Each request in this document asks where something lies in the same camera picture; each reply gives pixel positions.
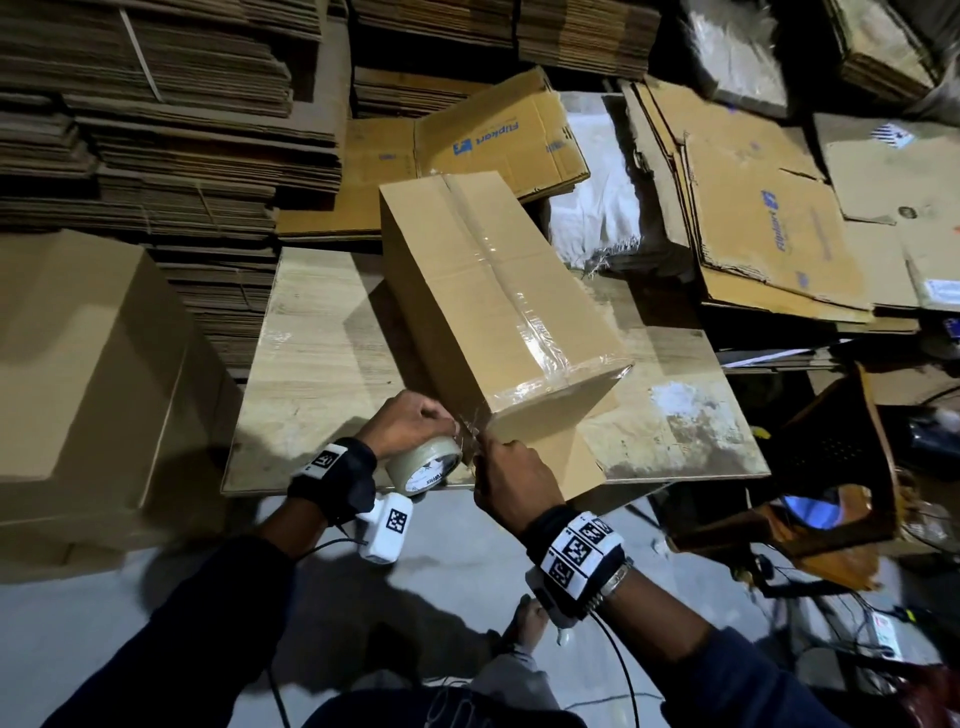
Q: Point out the person's left hand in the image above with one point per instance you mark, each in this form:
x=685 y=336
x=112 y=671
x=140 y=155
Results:
x=402 y=423

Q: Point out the person's right hand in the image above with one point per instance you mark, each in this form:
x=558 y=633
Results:
x=518 y=488

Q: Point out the clear tape roll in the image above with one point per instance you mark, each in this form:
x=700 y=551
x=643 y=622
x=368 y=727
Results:
x=425 y=468

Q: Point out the brown cardboard box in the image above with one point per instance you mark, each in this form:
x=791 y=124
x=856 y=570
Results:
x=450 y=270
x=90 y=390

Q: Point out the person's left forearm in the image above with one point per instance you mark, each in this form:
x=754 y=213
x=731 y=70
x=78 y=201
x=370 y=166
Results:
x=180 y=630

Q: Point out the person's right forearm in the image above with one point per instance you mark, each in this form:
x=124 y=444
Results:
x=720 y=668

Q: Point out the person's bare foot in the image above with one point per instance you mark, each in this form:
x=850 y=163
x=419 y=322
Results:
x=527 y=623

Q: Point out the person's trouser leg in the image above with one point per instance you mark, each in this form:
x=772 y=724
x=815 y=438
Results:
x=495 y=693

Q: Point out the stacks of flat cardboard bundles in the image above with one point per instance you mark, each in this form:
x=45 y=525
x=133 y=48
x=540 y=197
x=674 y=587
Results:
x=150 y=150

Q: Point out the pile of brown cartons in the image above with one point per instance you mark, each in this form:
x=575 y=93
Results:
x=900 y=195

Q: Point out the black left wrist band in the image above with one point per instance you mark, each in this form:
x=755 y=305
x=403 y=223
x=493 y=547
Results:
x=333 y=480

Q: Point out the black wrist band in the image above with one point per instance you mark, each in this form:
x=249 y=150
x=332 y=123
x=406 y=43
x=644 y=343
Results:
x=333 y=480
x=578 y=558

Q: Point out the black right wrist band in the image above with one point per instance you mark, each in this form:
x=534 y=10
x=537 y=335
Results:
x=578 y=558

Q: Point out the plywood work board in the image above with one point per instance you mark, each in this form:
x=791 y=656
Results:
x=300 y=390

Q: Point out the blue glowing device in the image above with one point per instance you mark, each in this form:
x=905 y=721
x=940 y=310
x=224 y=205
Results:
x=812 y=512

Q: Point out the yellow carton with blue print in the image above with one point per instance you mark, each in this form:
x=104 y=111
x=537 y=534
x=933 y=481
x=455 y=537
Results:
x=503 y=135

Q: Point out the white plastic sack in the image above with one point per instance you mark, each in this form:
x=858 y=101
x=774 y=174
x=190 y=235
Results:
x=600 y=188

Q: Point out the brown flat carton blue print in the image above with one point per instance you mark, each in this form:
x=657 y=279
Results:
x=773 y=225

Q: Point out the white power strip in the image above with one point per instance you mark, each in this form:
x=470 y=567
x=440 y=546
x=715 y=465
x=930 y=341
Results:
x=885 y=633

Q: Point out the blue white printed bag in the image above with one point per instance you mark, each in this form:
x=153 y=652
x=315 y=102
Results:
x=950 y=327

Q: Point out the clear plastic sheet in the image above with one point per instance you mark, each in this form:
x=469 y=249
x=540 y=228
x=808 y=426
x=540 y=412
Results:
x=732 y=53

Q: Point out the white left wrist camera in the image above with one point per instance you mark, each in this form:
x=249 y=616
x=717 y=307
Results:
x=386 y=528

